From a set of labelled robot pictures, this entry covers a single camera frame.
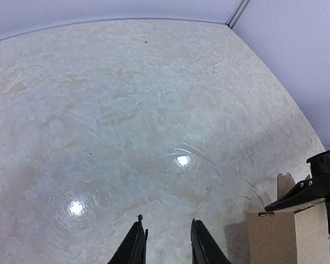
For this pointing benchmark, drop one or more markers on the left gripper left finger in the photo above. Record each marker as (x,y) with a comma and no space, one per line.
(132,249)

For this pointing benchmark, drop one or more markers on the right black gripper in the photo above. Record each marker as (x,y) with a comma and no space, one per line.
(308,190)

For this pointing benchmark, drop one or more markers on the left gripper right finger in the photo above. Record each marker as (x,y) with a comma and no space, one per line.
(205,250)

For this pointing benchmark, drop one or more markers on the brown cardboard box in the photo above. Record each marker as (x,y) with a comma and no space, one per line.
(296,234)

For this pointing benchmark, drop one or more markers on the right aluminium frame post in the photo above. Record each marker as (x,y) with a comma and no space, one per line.
(237,13)

